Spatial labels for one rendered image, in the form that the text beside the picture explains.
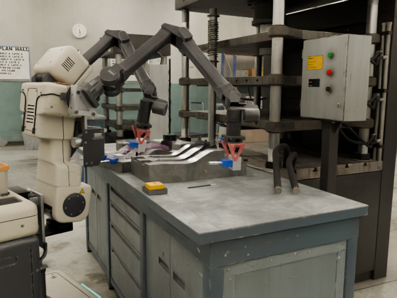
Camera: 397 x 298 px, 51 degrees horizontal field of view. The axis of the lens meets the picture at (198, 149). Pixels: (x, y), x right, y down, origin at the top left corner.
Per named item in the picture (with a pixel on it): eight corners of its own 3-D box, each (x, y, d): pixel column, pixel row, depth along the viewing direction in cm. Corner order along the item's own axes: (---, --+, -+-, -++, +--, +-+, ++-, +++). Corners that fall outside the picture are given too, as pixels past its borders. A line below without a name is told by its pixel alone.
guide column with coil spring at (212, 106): (209, 196, 295) (211, 7, 276) (205, 194, 300) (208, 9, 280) (215, 196, 297) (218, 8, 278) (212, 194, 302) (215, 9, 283)
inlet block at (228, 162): (210, 171, 161) (210, 157, 160) (205, 168, 166) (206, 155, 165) (240, 170, 165) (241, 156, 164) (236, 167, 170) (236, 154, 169)
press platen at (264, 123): (275, 156, 216) (276, 122, 213) (176, 131, 330) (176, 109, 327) (385, 147, 252) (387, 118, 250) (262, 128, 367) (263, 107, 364)
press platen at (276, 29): (278, 61, 208) (280, 22, 205) (176, 69, 323) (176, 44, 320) (390, 66, 245) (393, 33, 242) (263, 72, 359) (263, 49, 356)
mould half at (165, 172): (149, 185, 179) (148, 154, 177) (130, 174, 202) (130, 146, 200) (246, 175, 201) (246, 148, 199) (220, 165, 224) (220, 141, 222)
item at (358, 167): (271, 182, 218) (272, 169, 217) (174, 149, 333) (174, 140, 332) (381, 169, 256) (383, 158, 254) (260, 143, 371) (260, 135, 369)
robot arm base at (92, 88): (70, 90, 163) (84, 90, 154) (84, 77, 167) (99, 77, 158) (82, 106, 167) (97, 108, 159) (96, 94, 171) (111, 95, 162)
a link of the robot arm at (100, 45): (112, 38, 221) (109, 22, 213) (132, 48, 218) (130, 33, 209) (54, 90, 201) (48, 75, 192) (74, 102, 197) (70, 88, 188)
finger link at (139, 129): (144, 142, 198) (147, 123, 196) (149, 146, 191) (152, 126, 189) (130, 141, 195) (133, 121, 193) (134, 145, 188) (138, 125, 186)
